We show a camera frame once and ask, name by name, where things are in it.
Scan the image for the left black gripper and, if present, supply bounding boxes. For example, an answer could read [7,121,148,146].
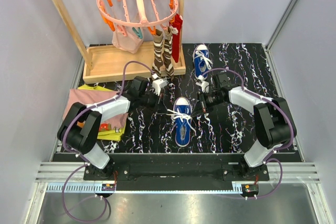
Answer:
[139,90,167,114]

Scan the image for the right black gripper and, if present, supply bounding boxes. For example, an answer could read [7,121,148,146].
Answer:
[191,91,224,118]

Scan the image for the blue canvas sneaker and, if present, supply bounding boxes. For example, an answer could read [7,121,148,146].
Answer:
[193,44,213,80]
[173,97,192,147]

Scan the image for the white shoelace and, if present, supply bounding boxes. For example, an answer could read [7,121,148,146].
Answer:
[167,109,196,133]

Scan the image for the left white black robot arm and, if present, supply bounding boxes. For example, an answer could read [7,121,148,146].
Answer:
[57,74,167,180]

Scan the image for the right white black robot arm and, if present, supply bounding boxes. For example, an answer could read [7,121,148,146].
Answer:
[192,73,297,180]

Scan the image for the brown striped sock right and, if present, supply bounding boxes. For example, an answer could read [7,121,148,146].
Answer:
[162,27,174,79]

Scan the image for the brown striped sock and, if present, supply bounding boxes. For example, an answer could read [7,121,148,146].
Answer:
[162,27,174,79]
[152,29,163,76]

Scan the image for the yellow folded garment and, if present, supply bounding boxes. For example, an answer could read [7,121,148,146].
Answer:
[78,83,128,142]

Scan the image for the pink folded t-shirt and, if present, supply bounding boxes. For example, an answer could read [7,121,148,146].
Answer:
[62,89,128,129]

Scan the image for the pink mesh laundry bag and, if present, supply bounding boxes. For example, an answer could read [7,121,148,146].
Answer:
[112,29,143,54]

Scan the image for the brown striped sock left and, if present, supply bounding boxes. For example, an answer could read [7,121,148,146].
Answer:
[152,29,163,76]

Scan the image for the red hanging sock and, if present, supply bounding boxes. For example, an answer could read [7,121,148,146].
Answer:
[171,14,183,63]

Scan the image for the pink round clip hanger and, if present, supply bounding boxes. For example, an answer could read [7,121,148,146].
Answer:
[96,0,180,39]

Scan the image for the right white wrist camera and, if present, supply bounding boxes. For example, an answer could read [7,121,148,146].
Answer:
[196,75,209,93]

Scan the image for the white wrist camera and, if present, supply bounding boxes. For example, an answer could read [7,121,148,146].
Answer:
[196,75,209,93]
[152,78,168,96]

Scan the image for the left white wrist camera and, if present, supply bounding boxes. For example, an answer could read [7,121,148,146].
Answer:
[152,78,168,96]

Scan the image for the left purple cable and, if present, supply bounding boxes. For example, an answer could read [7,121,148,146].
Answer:
[60,60,158,222]

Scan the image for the purple cable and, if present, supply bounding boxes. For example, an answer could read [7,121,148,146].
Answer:
[199,68,292,200]
[60,60,158,222]

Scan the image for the wooden drying rack frame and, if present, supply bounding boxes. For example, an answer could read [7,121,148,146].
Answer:
[52,0,186,84]

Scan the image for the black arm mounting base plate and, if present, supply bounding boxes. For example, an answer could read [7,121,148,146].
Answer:
[83,153,269,182]

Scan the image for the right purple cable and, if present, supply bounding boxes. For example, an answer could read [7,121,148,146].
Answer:
[199,68,292,200]

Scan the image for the aluminium rail frame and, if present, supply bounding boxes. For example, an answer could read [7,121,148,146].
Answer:
[25,162,335,223]

